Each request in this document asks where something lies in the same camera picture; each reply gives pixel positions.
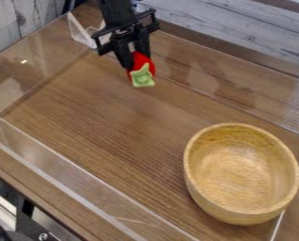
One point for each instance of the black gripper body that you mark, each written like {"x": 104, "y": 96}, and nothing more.
{"x": 123, "y": 24}

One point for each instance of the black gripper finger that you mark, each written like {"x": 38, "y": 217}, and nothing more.
{"x": 141, "y": 42}
{"x": 123, "y": 53}

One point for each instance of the red felt strawberry toy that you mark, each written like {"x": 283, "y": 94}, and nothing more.
{"x": 143, "y": 71}

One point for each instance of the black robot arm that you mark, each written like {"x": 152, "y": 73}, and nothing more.
{"x": 115, "y": 4}

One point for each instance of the wooden bowl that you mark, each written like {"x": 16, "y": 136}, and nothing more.
{"x": 240, "y": 173}

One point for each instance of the clear acrylic corner bracket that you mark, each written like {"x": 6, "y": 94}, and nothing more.
{"x": 81, "y": 34}

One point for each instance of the clear acrylic front wall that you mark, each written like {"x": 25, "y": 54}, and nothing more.
{"x": 97, "y": 212}

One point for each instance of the black table leg bracket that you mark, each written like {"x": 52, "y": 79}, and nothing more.
{"x": 26, "y": 226}

